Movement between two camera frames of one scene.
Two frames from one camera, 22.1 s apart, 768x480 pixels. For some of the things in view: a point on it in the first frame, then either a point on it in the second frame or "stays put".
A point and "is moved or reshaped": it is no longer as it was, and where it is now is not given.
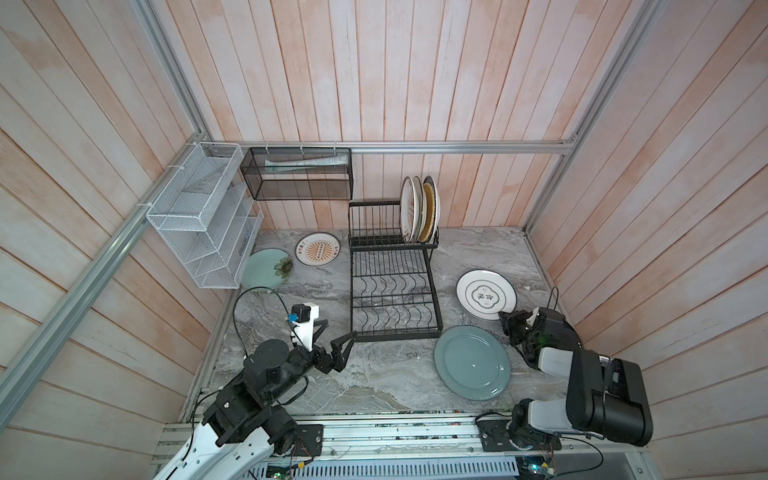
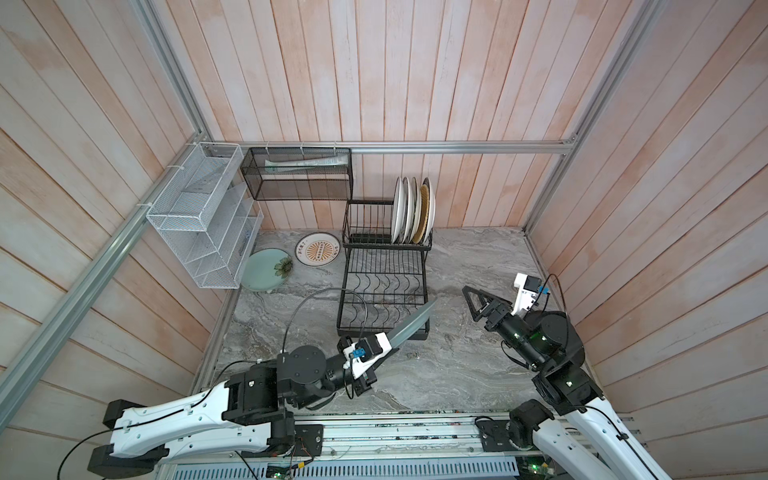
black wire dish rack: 393,284 is moved or reshaped
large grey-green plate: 472,361 to 410,325
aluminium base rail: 435,437 stays put
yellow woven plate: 428,212 is moved or reshaped
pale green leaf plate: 266,268 stays put
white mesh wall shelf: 207,214 stays put
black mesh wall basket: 299,173 stays put
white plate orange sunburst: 317,248 stays put
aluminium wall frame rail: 540,145 stays put
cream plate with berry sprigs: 422,208 is moved or reshaped
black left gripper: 337,360 to 361,382
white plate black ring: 486,293 to 397,211
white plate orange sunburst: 408,210 stays put
